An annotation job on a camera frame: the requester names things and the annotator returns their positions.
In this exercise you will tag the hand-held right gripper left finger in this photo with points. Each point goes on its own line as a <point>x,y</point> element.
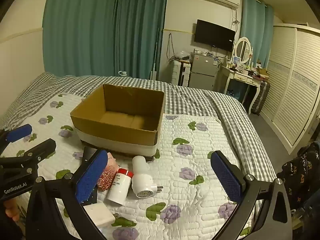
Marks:
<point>91,177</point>

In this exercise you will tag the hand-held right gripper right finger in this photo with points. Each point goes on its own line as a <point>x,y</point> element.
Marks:
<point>227,177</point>

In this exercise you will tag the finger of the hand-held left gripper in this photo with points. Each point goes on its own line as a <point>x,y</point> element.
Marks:
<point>37,152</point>
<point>18,132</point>

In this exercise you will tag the pink floral packet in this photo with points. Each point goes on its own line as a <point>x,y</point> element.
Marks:
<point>107,177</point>

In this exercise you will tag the black remote control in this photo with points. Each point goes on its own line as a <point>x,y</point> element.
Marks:
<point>88,155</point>

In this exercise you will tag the white bottle with red cap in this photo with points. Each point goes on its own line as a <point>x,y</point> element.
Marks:
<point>120,187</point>

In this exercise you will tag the white charger adapter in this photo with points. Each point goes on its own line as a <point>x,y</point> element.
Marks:
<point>98,215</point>

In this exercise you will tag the white plug-in night light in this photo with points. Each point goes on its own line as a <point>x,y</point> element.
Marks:
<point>140,177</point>

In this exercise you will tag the cardboard box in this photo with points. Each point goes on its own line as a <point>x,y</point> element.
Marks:
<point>117,132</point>

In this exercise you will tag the person's left hand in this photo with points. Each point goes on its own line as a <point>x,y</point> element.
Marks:
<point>11,211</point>

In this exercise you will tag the white floral quilt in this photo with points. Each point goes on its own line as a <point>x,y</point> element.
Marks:
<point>190,155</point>

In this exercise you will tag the dark printed clothing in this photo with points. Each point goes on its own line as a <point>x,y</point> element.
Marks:
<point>302,175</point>

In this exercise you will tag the grey checked bed sheet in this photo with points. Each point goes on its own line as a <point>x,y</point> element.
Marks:
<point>190,102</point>

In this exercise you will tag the blue basket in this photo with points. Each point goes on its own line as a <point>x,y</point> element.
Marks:
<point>235,93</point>

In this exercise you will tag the dark checked suitcase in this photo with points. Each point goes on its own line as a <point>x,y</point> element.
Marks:
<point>261,97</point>

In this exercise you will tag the white vanity table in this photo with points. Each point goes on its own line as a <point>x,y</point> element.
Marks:
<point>237,76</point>

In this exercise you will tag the silver fridge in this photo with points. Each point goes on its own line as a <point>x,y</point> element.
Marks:
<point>203,72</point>

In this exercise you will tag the white ribbed suitcase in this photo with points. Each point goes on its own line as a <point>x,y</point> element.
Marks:
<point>181,73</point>

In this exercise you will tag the cream louvred wardrobe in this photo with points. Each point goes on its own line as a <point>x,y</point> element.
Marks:
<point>295,85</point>

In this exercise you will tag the teal curtain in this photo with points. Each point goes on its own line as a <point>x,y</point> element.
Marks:
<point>87,30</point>

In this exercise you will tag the oval vanity mirror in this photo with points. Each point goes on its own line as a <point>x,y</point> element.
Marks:
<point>242,50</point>

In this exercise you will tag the clear plastic bag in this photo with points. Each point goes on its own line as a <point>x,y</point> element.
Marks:
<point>182,55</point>

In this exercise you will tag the white mop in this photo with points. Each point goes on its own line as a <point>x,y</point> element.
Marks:
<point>155,62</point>

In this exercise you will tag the light blue curtain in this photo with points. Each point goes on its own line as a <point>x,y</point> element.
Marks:
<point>252,22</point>

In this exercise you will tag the black wall television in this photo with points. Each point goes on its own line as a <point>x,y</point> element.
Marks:
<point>215,35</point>

